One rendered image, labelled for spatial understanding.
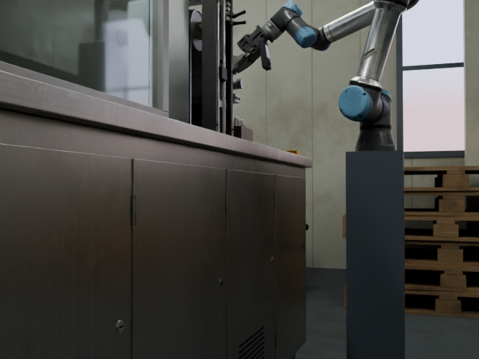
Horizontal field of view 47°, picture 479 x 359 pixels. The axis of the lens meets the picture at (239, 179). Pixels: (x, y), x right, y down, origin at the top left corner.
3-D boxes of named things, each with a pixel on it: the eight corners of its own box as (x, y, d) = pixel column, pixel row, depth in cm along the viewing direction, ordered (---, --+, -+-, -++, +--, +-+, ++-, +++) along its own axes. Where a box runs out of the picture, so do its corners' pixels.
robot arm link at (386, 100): (396, 127, 207) (396, 90, 208) (383, 123, 197) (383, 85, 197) (366, 129, 215) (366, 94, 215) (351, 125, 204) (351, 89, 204)
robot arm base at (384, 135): (397, 153, 211) (397, 127, 211) (395, 150, 196) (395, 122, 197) (357, 154, 215) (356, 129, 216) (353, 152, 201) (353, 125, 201)
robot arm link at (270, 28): (284, 35, 219) (279, 29, 211) (276, 43, 220) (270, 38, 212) (272, 22, 221) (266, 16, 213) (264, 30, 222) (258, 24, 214)
